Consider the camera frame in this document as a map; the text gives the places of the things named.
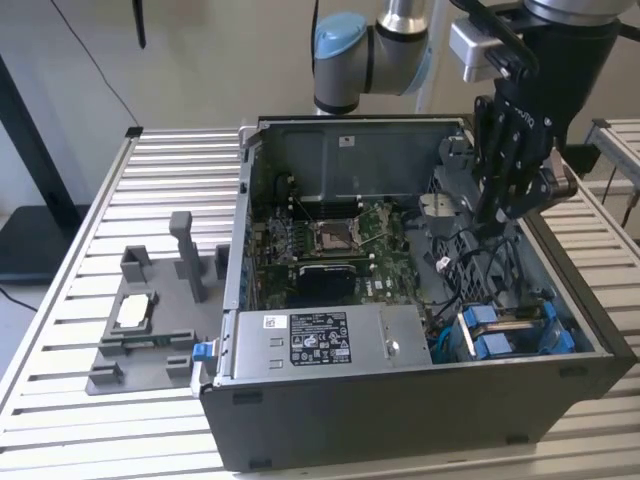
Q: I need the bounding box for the green motherboard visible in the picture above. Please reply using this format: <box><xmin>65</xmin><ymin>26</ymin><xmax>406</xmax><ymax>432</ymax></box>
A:
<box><xmin>249</xmin><ymin>197</ymin><xmax>426</xmax><ymax>309</ymax></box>

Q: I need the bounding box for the black floor cable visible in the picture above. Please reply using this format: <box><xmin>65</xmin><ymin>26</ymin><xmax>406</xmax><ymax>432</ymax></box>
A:
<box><xmin>0</xmin><ymin>285</ymin><xmax>39</xmax><ymax>312</ymax></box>

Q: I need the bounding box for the metal slat side table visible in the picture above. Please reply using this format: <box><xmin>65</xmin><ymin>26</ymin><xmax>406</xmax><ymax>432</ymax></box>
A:
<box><xmin>583</xmin><ymin>117</ymin><xmax>640</xmax><ymax>197</ymax></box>

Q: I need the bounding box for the black hanging antenna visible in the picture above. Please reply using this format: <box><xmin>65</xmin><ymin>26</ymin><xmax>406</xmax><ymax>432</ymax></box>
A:
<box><xmin>131</xmin><ymin>0</ymin><xmax>147</xmax><ymax>50</ymax></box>

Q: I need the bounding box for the black monitor stand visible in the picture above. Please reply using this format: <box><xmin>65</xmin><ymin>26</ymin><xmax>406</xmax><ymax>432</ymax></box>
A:
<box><xmin>0</xmin><ymin>53</ymin><xmax>84</xmax><ymax>287</ymax></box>

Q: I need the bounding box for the grey metal disk bay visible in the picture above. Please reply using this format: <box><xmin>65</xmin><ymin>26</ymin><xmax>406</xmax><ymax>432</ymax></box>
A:
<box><xmin>452</xmin><ymin>294</ymin><xmax>584</xmax><ymax>362</ymax></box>

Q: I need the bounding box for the grey metal bracket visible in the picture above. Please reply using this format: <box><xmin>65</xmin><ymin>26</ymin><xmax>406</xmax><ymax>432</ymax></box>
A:
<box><xmin>418</xmin><ymin>192</ymin><xmax>474</xmax><ymax>222</ymax></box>

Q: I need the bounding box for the metal socket cover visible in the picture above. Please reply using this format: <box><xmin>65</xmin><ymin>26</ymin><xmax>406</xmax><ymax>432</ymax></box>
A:
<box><xmin>355</xmin><ymin>205</ymin><xmax>394</xmax><ymax>244</ymax></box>

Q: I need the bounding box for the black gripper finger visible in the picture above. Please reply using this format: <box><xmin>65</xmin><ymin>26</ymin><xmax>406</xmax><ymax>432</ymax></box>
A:
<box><xmin>472</xmin><ymin>94</ymin><xmax>522</xmax><ymax>236</ymax></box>
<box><xmin>504</xmin><ymin>152</ymin><xmax>577</xmax><ymax>222</ymax></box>

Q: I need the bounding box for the blue wire bundle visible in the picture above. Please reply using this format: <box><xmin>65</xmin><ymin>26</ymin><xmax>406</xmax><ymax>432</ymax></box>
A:
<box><xmin>430</xmin><ymin>323</ymin><xmax>454</xmax><ymax>363</ymax></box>

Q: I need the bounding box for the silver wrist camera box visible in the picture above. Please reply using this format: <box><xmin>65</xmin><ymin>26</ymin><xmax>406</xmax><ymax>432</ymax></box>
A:
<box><xmin>448</xmin><ymin>18</ymin><xmax>507</xmax><ymax>84</ymax></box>

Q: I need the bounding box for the silver power supply unit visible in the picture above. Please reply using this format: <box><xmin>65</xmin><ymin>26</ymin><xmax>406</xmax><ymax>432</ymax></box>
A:
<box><xmin>213</xmin><ymin>304</ymin><xmax>433</xmax><ymax>387</ymax></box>

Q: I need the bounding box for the black cooler block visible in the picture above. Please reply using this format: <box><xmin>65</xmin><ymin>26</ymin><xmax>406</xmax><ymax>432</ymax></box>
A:
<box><xmin>297</xmin><ymin>263</ymin><xmax>359</xmax><ymax>306</ymax></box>

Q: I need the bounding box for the black open PC case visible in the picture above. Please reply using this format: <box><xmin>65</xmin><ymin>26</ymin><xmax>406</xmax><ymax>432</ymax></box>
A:
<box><xmin>198</xmin><ymin>112</ymin><xmax>637</xmax><ymax>474</ymax></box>

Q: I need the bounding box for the CPU socket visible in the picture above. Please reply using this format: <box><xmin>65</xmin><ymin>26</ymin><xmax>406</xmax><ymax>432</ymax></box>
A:
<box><xmin>308</xmin><ymin>219</ymin><xmax>357</xmax><ymax>252</ymax></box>

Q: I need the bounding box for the thin black wall cable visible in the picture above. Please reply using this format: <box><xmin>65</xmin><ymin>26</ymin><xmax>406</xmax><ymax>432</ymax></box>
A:
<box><xmin>49</xmin><ymin>0</ymin><xmax>142</xmax><ymax>131</ymax></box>

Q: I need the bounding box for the black disk wire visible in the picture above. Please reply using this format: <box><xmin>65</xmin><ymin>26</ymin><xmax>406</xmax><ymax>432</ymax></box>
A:
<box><xmin>432</xmin><ymin>227</ymin><xmax>524</xmax><ymax>316</ymax></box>

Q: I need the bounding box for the grey parts rack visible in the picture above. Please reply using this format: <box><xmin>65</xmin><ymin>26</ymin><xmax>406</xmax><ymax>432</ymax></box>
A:
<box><xmin>85</xmin><ymin>210</ymin><xmax>231</xmax><ymax>397</ymax></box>

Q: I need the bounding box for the silver CPU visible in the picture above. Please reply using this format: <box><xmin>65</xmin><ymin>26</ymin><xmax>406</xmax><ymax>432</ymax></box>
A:
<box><xmin>113</xmin><ymin>294</ymin><xmax>154</xmax><ymax>329</ymax></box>

